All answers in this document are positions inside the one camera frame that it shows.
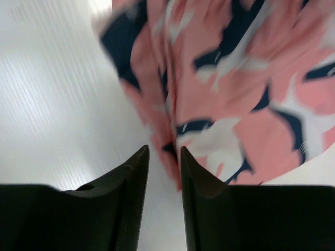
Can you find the pink shark print shorts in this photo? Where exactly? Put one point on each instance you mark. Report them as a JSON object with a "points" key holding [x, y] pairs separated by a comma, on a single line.
{"points": [[246, 86]]}

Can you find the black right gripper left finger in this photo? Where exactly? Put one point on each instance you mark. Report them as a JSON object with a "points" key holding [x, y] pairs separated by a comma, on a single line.
{"points": [[104, 214]]}

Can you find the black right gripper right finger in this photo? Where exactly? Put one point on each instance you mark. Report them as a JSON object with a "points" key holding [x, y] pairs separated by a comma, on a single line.
{"points": [[241, 217]]}

